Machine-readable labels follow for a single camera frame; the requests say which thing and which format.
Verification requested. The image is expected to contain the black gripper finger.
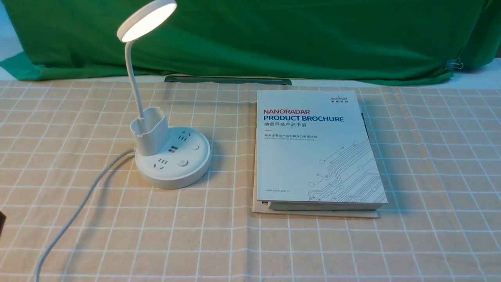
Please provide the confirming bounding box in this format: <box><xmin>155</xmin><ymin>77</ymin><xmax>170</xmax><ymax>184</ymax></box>
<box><xmin>0</xmin><ymin>211</ymin><xmax>6</xmax><ymax>235</ymax></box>

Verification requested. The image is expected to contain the white desk lamp with sockets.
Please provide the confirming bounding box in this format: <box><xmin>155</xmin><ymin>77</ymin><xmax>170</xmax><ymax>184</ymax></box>
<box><xmin>116</xmin><ymin>0</ymin><xmax>211</xmax><ymax>189</ymax></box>

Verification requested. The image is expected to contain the green backdrop cloth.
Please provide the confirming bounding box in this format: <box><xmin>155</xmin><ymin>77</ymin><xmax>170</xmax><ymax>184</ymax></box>
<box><xmin>1</xmin><ymin>0</ymin><xmax>501</xmax><ymax>86</ymax></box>

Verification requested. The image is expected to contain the beige book under brochure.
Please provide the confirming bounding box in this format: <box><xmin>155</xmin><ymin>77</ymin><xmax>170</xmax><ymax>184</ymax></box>
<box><xmin>252</xmin><ymin>112</ymin><xmax>388</xmax><ymax>218</ymax></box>

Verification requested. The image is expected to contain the white product brochure booklet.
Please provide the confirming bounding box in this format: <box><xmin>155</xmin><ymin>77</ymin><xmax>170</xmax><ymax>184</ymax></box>
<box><xmin>254</xmin><ymin>90</ymin><xmax>388</xmax><ymax>212</ymax></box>

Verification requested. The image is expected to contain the beige checkered tablecloth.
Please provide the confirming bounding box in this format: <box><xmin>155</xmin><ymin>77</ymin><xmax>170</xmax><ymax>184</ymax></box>
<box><xmin>0</xmin><ymin>81</ymin><xmax>501</xmax><ymax>282</ymax></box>

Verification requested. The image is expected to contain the metal binder clip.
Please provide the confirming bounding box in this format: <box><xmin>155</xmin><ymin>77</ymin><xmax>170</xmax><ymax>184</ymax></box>
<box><xmin>444</xmin><ymin>58</ymin><xmax>464</xmax><ymax>72</ymax></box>

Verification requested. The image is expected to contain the white lamp power cable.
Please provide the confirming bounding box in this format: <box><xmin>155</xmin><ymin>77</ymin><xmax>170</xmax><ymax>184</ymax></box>
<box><xmin>33</xmin><ymin>150</ymin><xmax>136</xmax><ymax>282</ymax></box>

